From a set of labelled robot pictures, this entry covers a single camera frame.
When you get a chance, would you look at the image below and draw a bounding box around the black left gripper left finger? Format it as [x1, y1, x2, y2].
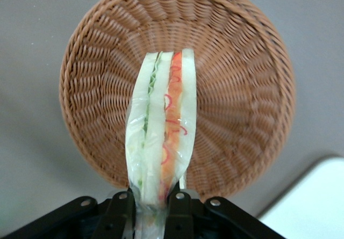
[92, 189, 137, 239]

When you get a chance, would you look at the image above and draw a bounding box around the round brown wicker basket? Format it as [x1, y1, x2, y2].
[58, 0, 296, 200]

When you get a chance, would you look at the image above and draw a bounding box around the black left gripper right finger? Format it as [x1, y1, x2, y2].
[164, 190, 195, 239]

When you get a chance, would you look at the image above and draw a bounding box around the triangle sandwich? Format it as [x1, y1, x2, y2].
[124, 48, 198, 239]

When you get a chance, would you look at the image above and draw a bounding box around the beige plastic tray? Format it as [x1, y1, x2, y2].
[255, 154, 344, 239]

